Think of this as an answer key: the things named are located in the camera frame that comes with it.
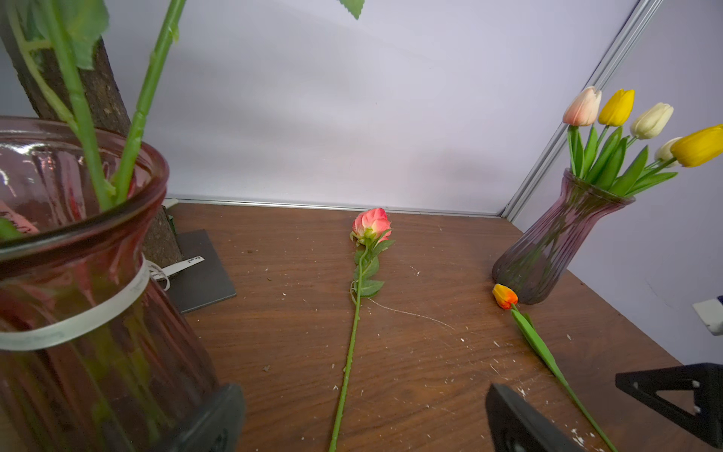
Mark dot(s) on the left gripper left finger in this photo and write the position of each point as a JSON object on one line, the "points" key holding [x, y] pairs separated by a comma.
{"points": [[216, 425]]}

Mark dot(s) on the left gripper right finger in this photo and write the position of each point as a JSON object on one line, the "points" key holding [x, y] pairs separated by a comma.
{"points": [[517, 426]]}

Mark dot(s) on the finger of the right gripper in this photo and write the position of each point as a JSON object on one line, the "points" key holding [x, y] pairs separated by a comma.
{"points": [[690, 396]]}

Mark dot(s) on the orange tulip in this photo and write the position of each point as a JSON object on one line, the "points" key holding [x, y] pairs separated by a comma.
{"points": [[507, 299]]}

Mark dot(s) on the white tulip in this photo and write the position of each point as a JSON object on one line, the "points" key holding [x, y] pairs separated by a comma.
{"points": [[663, 157]]}

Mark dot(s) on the yellow tulip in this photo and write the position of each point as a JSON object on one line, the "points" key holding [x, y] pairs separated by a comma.
{"points": [[614, 114], [691, 151]]}

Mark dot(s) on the pale pink tulip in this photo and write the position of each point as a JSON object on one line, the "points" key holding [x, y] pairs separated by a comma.
{"points": [[581, 112]]}

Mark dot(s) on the dark glass vase left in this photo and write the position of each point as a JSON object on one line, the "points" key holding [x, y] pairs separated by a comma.
{"points": [[94, 357]]}

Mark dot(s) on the dark glass vase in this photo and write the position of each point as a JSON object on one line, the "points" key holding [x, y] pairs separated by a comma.
{"points": [[94, 357], [534, 264]]}

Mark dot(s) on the dark glass vase right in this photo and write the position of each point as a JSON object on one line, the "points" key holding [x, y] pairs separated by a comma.
{"points": [[534, 264]]}

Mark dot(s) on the pink rose far left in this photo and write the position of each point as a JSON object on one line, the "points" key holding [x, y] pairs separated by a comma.
{"points": [[370, 232]]}

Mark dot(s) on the pink cherry blossom tree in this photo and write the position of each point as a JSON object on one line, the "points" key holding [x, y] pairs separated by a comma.
{"points": [[108, 112]]}

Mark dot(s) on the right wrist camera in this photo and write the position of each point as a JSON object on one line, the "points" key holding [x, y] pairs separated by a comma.
{"points": [[711, 314]]}

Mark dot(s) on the tree base plate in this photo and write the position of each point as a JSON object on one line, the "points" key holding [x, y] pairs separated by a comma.
{"points": [[199, 280]]}

